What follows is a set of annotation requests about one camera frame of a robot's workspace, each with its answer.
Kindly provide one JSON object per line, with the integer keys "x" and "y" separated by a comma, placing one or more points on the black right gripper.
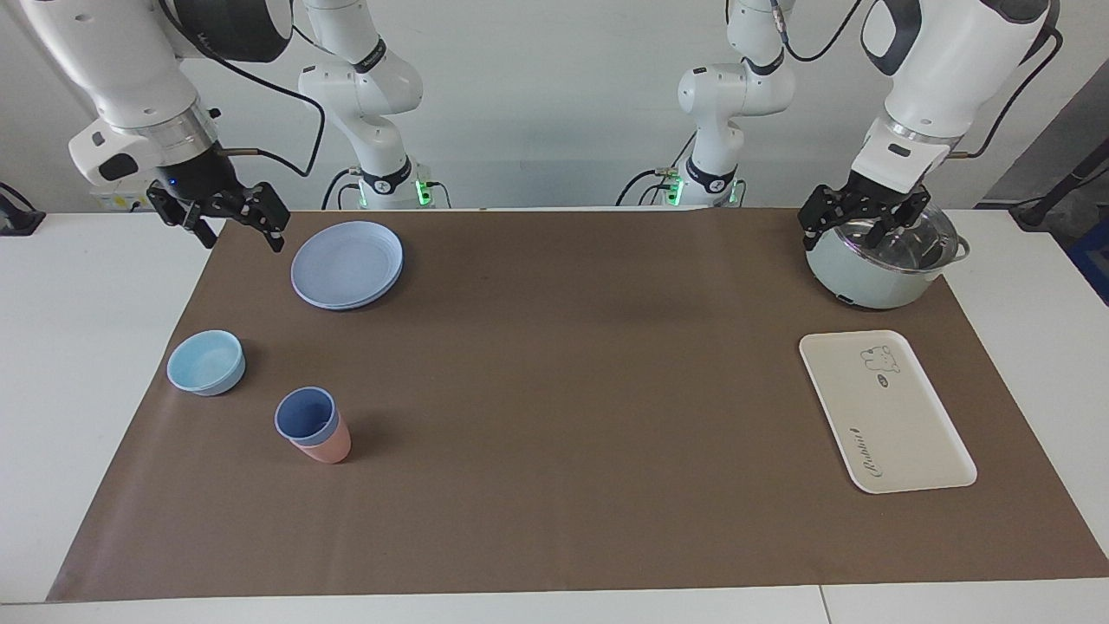
{"x": 199, "y": 178}

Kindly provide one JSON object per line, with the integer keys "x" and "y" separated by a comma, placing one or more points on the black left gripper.
{"x": 879, "y": 192}

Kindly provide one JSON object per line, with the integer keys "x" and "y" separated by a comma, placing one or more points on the blue ribbed cup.
{"x": 305, "y": 414}

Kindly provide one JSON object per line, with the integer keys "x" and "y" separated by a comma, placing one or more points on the pink cup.
{"x": 333, "y": 446}

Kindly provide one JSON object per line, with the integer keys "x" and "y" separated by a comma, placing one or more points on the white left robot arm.
{"x": 953, "y": 61}

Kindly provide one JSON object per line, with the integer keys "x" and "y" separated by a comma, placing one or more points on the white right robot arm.
{"x": 130, "y": 69}

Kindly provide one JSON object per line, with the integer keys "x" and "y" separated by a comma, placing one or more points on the white tray with bear print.
{"x": 892, "y": 416}

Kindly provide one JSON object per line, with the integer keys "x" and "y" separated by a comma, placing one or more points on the pale green cooking pot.
{"x": 853, "y": 277}

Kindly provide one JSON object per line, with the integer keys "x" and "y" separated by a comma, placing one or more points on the glass pot lid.
{"x": 927, "y": 247}

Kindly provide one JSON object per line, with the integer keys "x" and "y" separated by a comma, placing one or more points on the periwinkle blue plate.
{"x": 346, "y": 264}

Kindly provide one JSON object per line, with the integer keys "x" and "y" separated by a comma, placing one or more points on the light blue bowl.
{"x": 206, "y": 364}

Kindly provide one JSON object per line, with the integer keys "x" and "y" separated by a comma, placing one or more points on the black stand leg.
{"x": 1040, "y": 208}

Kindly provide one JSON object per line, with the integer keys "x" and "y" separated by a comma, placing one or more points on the blue crate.
{"x": 1093, "y": 260}

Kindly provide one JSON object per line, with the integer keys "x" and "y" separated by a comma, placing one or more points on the brown table mat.
{"x": 563, "y": 416}

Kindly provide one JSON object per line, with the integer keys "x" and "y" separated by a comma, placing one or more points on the white wall socket box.
{"x": 117, "y": 198}

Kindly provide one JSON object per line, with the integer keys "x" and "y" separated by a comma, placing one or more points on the black clamp mount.
{"x": 17, "y": 221}

